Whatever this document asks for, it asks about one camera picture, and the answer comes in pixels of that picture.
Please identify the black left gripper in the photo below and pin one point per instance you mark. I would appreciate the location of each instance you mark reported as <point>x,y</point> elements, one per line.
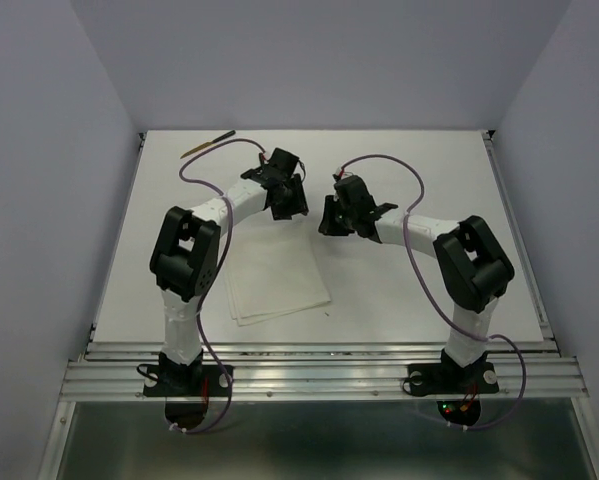
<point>298,204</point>

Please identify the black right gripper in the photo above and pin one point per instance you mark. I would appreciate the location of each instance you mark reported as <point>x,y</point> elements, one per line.
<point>327,226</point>

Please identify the white cloth napkin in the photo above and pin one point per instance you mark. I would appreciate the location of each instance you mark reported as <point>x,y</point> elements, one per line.
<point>271,272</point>

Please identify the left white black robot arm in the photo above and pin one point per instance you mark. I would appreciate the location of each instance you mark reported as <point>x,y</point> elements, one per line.
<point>186,261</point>

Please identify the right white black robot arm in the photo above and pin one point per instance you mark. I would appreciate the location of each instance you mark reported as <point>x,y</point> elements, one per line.
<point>474,268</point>

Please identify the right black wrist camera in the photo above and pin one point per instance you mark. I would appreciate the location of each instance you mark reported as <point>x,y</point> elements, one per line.
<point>353,188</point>

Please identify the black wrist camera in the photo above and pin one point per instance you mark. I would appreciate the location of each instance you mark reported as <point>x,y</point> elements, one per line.
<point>276,169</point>
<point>353,188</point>

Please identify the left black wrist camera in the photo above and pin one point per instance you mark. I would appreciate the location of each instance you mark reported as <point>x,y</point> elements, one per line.
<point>276,169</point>

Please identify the gold knife green handle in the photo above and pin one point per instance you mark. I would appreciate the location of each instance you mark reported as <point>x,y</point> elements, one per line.
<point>208,144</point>

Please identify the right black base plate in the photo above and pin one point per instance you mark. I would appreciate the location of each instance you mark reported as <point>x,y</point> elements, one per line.
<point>426,379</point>

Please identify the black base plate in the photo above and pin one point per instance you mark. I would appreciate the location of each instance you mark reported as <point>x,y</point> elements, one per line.
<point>426,379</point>
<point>207,381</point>

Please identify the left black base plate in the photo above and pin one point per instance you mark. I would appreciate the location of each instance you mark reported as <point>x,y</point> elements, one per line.
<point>207,381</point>

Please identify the aluminium rail frame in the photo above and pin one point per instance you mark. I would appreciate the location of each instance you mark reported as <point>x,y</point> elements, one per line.
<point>318,394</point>

